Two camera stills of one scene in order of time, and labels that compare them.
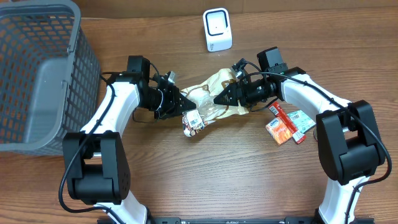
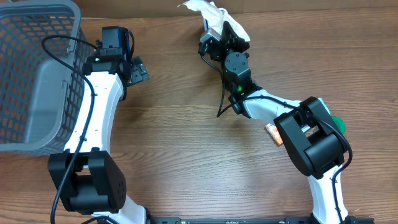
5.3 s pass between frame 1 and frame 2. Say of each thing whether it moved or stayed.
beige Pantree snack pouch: moved
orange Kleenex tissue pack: stayed
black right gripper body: moved
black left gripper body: moved
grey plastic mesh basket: stayed
